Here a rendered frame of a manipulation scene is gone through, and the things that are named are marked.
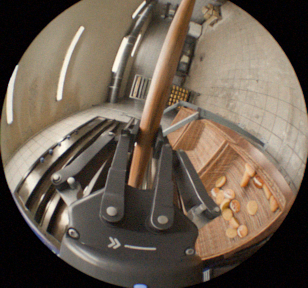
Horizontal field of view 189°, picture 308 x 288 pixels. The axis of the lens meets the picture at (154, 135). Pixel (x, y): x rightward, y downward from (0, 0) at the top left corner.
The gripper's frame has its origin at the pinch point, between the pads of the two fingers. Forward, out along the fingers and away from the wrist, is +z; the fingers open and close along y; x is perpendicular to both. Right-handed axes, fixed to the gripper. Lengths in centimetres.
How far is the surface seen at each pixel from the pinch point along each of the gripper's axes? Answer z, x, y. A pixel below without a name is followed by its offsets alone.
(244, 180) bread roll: 7, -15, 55
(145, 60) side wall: 497, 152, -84
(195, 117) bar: 36.4, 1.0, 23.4
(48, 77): 65, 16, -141
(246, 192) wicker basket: 2, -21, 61
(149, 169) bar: 10.2, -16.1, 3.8
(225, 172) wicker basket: 27, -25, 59
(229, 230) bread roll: -14, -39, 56
